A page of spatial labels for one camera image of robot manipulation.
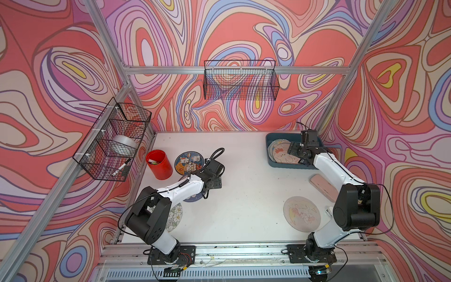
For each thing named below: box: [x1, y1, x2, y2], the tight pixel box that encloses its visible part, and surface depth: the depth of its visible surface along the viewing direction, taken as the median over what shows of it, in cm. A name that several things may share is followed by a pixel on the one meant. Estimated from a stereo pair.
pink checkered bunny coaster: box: [267, 138, 301, 164], surface depth 109 cm
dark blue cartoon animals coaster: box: [174, 150, 205, 176], surface depth 107 cm
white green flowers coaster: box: [165, 202, 184, 233], surface depth 86 cm
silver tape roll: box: [109, 135, 139, 159], surface depth 74 cm
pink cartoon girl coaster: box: [283, 196, 322, 233], surface depth 86 cm
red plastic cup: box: [145, 149, 174, 181], surface depth 93 cm
